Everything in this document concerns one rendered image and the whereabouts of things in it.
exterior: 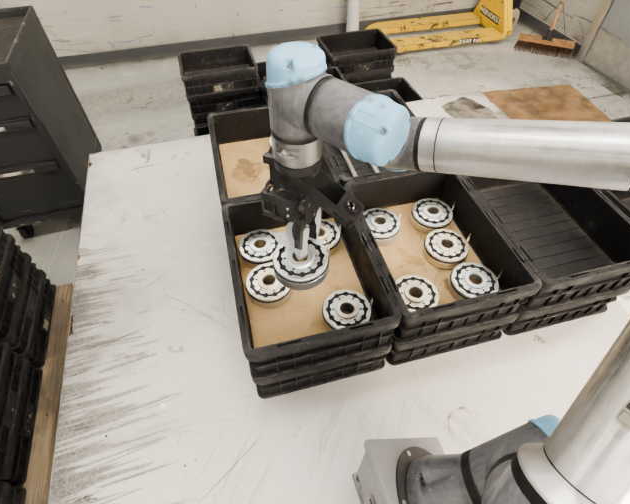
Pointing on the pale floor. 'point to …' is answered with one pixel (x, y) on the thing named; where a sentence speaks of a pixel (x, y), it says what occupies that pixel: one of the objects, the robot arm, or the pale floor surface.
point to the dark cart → (28, 125)
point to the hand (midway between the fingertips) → (309, 247)
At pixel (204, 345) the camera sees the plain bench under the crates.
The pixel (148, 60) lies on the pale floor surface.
